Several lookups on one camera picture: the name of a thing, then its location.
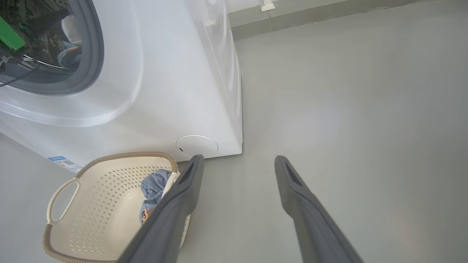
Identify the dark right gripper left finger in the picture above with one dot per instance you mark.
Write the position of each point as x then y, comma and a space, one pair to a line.
172, 219

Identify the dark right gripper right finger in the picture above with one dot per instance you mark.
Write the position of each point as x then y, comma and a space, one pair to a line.
314, 226

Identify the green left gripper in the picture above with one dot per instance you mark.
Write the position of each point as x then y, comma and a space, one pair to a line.
9, 36

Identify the blue cartoon print garment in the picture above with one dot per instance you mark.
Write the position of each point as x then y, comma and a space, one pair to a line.
153, 188

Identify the white garment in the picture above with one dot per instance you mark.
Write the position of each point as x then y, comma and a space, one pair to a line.
71, 33

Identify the white front-load washing machine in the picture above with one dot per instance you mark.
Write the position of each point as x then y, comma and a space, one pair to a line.
164, 84

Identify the cream perforated laundry basket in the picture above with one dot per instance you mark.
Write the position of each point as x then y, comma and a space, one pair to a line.
102, 212

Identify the round white filter cover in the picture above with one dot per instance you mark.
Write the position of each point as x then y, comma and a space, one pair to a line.
197, 146

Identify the blue energy label sticker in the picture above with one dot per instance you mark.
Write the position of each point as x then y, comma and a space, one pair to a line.
65, 164

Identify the white wall socket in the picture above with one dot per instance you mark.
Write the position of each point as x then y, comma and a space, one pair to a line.
267, 5

